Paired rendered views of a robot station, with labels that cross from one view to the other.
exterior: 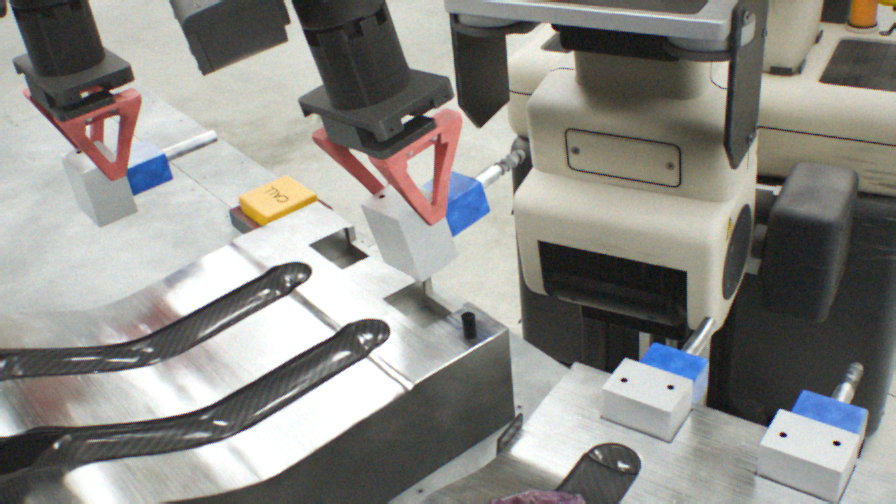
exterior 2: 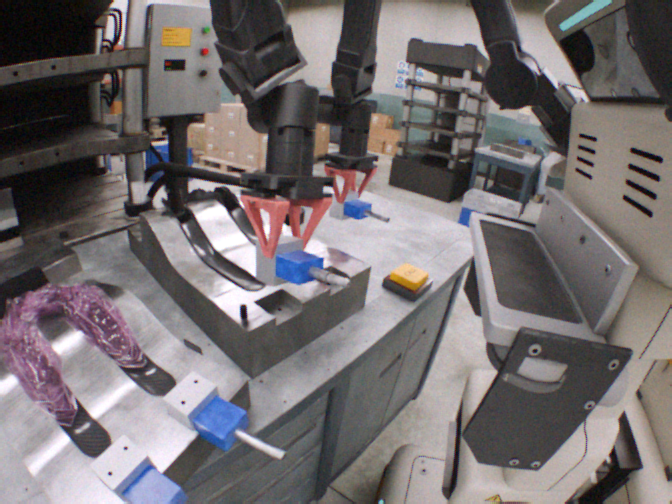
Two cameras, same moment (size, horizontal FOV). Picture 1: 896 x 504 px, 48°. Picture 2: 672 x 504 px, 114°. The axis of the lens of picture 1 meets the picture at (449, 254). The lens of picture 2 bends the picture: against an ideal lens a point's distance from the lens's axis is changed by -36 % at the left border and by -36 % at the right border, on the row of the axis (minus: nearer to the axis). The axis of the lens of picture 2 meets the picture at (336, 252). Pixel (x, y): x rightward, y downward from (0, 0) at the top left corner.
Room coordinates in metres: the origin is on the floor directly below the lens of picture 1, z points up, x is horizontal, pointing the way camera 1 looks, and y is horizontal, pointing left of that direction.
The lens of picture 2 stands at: (0.57, -0.35, 1.16)
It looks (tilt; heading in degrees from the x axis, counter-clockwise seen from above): 27 degrees down; 73
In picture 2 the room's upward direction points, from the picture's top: 6 degrees clockwise
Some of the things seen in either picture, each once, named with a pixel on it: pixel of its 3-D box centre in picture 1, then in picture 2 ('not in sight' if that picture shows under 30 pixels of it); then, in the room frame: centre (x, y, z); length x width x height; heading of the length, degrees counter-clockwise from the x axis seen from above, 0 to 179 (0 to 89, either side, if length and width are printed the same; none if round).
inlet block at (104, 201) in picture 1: (149, 162); (361, 210); (0.80, 0.26, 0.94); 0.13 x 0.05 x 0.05; 125
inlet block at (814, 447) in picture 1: (828, 423); (163, 502); (0.47, -0.24, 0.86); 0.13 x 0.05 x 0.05; 142
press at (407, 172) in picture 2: not in sight; (448, 119); (3.38, 3.94, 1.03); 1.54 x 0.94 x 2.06; 39
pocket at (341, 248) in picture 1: (350, 264); (329, 285); (0.70, 0.08, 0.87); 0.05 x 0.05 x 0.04; 35
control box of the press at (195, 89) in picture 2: not in sight; (179, 199); (0.30, 0.94, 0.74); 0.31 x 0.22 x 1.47; 35
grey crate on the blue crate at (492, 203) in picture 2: not in sight; (492, 205); (3.08, 2.30, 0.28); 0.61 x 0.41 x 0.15; 129
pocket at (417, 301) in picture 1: (428, 320); (278, 312); (0.61, 0.02, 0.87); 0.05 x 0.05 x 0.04; 35
